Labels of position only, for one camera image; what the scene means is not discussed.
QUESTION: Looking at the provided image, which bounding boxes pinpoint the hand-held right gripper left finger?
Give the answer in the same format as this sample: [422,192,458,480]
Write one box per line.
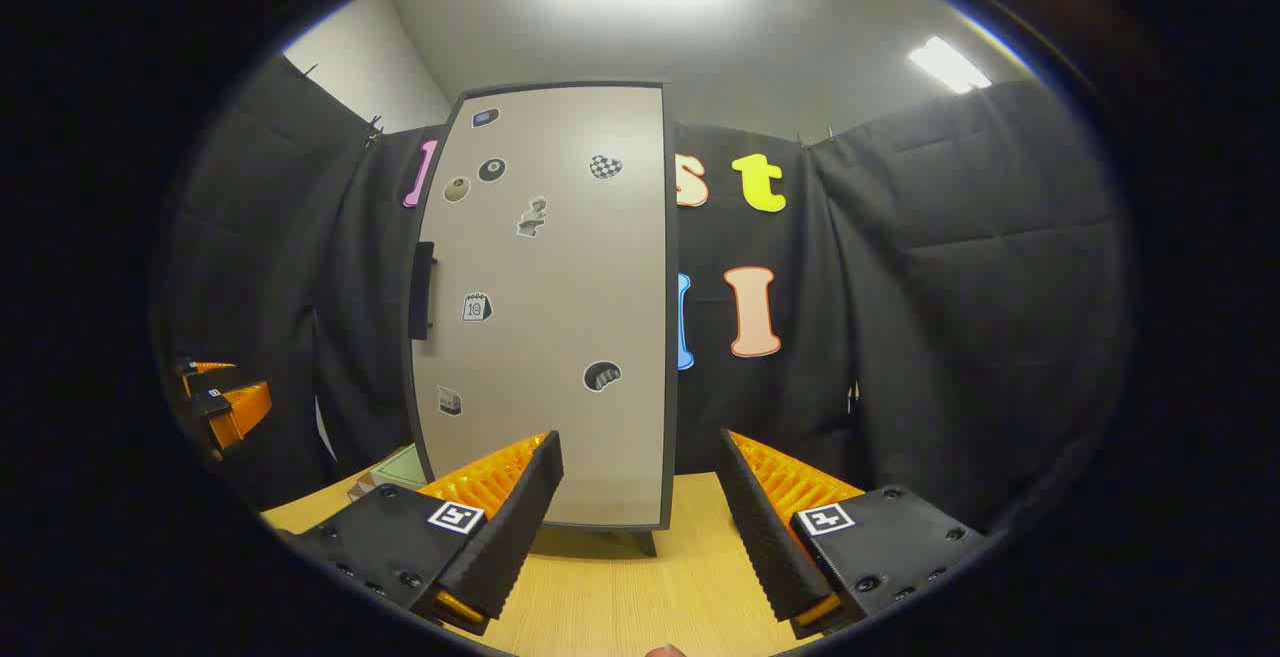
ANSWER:
[285,431,564,636]

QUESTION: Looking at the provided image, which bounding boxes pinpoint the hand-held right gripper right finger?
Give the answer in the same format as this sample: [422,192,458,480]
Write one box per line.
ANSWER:
[716,429,991,640]

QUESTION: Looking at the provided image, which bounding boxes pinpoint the black door handle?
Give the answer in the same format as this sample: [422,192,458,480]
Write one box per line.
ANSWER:
[408,242,437,341]

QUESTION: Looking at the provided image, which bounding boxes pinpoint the grey cabinet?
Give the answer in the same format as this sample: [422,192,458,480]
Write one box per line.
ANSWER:
[405,79,681,558]

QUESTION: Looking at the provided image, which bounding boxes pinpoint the light grey cabinet door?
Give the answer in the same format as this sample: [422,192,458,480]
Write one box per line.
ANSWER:
[412,85,667,528]

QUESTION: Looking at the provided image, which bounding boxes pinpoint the green book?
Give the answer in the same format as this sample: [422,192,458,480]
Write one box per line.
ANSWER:
[370,445,431,491]

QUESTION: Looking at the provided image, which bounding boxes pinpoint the black backdrop cloth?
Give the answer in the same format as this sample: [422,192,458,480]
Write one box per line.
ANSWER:
[150,52,1131,538]

